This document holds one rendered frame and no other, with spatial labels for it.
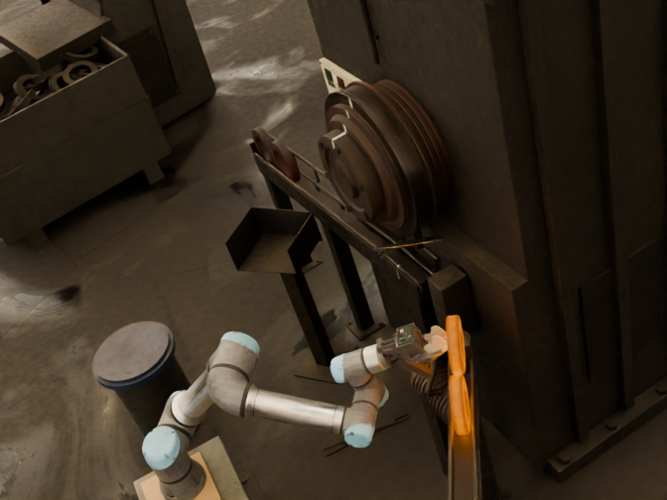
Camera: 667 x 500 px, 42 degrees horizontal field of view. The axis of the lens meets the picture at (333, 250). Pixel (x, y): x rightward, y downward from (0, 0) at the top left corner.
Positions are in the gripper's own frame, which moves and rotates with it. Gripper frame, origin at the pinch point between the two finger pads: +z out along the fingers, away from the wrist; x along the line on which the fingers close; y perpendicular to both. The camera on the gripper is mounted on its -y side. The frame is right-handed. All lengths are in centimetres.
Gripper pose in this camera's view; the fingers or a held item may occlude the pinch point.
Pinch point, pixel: (455, 339)
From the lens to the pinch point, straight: 232.7
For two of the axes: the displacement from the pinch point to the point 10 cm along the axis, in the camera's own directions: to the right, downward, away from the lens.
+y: -4.9, -6.7, -5.5
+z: 8.7, -3.2, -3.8
